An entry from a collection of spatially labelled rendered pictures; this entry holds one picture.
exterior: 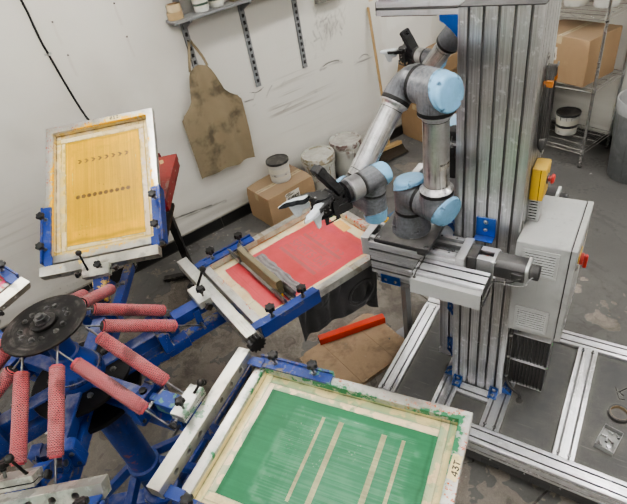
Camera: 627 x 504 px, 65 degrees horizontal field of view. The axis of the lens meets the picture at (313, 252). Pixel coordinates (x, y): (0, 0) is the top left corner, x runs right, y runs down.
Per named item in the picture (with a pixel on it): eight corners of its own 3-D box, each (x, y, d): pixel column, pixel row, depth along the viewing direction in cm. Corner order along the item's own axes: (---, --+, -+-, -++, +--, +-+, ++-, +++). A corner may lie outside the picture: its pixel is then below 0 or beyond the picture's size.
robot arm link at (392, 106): (391, 51, 157) (324, 191, 167) (415, 57, 149) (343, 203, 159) (412, 67, 165) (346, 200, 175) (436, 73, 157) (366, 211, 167)
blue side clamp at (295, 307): (315, 295, 219) (312, 284, 215) (321, 301, 216) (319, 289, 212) (258, 331, 208) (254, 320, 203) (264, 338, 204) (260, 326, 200)
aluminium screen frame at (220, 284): (325, 203, 275) (324, 197, 273) (400, 246, 235) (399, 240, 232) (201, 271, 245) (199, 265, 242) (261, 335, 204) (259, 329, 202)
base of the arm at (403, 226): (436, 220, 195) (436, 199, 189) (422, 242, 186) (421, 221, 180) (401, 213, 203) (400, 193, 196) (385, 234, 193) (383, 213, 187)
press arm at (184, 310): (207, 300, 221) (204, 292, 218) (213, 307, 217) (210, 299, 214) (172, 320, 214) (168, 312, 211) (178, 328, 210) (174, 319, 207)
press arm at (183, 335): (327, 253, 254) (325, 244, 251) (334, 258, 250) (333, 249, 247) (96, 392, 207) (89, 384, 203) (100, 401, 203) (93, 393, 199)
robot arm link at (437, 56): (462, 36, 181) (406, 108, 227) (484, 27, 185) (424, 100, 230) (445, 11, 182) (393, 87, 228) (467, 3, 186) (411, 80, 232)
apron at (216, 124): (253, 153, 434) (220, 27, 370) (257, 155, 429) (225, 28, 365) (200, 178, 413) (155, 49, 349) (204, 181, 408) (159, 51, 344)
